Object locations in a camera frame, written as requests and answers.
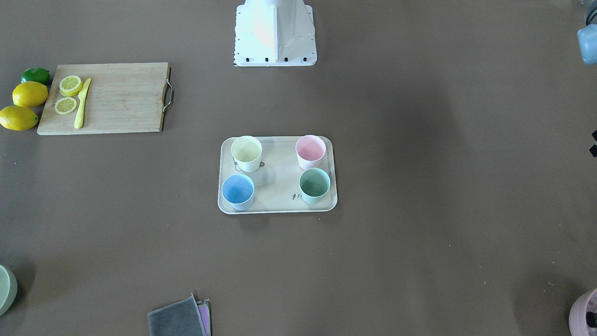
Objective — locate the grey folded cloth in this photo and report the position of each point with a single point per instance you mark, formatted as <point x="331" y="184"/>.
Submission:
<point x="181" y="318"/>

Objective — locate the lower lemon half slice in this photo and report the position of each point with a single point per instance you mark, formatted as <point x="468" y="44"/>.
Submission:
<point x="65" y="105"/>

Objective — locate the lemon half slice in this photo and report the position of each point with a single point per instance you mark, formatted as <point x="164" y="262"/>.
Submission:
<point x="65" y="105"/>
<point x="70" y="86"/>

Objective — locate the purple folded cloth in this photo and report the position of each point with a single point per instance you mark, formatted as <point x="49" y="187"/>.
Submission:
<point x="205" y="315"/>

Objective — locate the pink plastic cup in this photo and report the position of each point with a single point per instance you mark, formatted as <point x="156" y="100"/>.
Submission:
<point x="310" y="150"/>

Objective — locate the upper lemon half slice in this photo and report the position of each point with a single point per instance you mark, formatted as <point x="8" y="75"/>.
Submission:
<point x="70" y="86"/>

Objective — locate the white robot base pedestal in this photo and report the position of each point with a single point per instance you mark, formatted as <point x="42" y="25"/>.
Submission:
<point x="274" y="33"/>

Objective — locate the wooden cutting board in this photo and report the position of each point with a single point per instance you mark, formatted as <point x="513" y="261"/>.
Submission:
<point x="122" y="98"/>

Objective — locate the pink bowl with ice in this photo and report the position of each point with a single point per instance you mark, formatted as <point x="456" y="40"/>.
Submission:
<point x="582" y="316"/>

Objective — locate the green lime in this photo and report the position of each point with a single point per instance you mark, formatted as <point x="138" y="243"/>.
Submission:
<point x="39" y="75"/>

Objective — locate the yellow plastic knife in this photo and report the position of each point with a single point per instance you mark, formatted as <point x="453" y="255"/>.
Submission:
<point x="82" y="95"/>

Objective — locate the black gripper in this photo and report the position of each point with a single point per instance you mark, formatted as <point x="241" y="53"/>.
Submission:
<point x="594" y="143"/>

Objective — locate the whole lemon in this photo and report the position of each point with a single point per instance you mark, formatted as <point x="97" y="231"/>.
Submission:
<point x="30" y="94"/>
<point x="18" y="118"/>

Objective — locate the pale yellow plastic cup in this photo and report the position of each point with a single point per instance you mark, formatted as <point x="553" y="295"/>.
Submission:
<point x="247" y="153"/>

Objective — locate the mint green plastic cup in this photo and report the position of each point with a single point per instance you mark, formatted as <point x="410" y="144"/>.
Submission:
<point x="314" y="184"/>

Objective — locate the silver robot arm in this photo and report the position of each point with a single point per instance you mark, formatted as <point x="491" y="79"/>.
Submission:
<point x="587" y="36"/>

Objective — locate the green bowl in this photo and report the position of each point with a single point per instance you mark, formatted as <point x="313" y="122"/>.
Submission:
<point x="8" y="289"/>

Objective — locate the lower whole lemon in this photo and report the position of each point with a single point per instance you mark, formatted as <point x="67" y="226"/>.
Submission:
<point x="18" y="118"/>

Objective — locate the upper whole lemon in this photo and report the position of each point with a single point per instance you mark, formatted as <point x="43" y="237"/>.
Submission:
<point x="30" y="94"/>

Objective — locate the light blue plastic cup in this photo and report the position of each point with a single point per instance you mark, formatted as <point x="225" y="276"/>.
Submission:
<point x="238" y="190"/>

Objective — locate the beige rabbit print tray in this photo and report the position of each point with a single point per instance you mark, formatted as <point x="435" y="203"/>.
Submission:
<point x="277" y="179"/>

